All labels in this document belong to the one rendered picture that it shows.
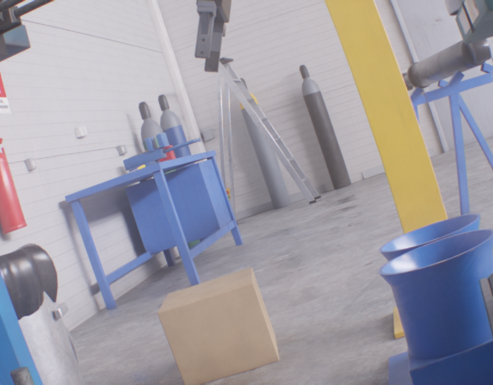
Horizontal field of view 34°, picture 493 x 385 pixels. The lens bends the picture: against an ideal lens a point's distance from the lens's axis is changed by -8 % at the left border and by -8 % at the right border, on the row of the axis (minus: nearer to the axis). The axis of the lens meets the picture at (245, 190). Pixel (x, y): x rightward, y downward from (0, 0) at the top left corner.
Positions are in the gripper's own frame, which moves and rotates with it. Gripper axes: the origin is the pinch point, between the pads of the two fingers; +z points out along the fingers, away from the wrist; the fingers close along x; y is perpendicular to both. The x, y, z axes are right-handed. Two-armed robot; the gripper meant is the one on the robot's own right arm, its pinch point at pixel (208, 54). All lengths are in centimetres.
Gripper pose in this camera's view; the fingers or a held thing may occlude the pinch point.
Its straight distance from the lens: 162.5
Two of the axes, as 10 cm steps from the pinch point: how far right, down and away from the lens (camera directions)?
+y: 9.9, 0.9, -0.9
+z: -1.0, 9.9, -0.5
